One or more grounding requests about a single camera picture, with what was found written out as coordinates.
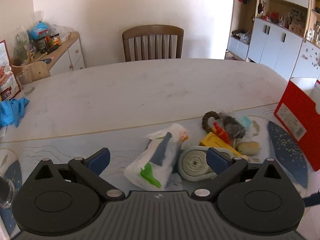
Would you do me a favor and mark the yellow small box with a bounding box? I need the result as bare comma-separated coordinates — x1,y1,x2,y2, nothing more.
199,132,249,160

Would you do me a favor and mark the brown wooden far chair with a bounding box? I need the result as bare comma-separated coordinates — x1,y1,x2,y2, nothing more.
122,24,184,62

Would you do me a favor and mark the red white snack bag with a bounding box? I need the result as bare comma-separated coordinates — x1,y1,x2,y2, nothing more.
0,40,21,101

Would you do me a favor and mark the clear drinking glass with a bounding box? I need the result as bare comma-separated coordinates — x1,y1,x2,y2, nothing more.
17,70,35,95

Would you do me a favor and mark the glass jar at edge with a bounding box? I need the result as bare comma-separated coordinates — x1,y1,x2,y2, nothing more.
0,176,15,209

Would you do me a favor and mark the bag of dark items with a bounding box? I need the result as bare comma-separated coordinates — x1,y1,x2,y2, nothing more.
219,112,246,139

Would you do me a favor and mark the white plastic tissue pack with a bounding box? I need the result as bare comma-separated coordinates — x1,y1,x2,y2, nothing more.
124,124,189,191

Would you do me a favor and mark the blue rubber glove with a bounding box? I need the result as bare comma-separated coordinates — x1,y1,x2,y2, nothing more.
0,97,29,127

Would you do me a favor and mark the cream yellow plush tube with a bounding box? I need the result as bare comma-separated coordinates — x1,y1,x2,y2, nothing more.
236,141,261,156

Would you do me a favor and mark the blue globe ball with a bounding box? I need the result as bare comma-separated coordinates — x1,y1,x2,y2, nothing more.
28,22,49,41

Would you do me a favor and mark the brown braided hair tie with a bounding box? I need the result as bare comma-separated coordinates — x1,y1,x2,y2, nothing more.
202,110,221,132

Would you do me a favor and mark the white wall cabinet unit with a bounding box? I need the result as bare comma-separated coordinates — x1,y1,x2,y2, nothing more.
227,0,319,80

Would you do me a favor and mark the white wooden sideboard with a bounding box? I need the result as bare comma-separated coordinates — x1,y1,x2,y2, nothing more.
32,31,86,76

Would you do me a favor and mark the red plush keychain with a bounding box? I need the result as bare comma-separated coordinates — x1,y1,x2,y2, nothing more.
212,122,231,144

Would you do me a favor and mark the light wooden child chair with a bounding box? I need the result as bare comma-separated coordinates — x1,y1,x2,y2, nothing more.
11,61,50,81

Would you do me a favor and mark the red cardboard box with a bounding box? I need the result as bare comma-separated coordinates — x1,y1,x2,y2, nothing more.
274,77,319,172

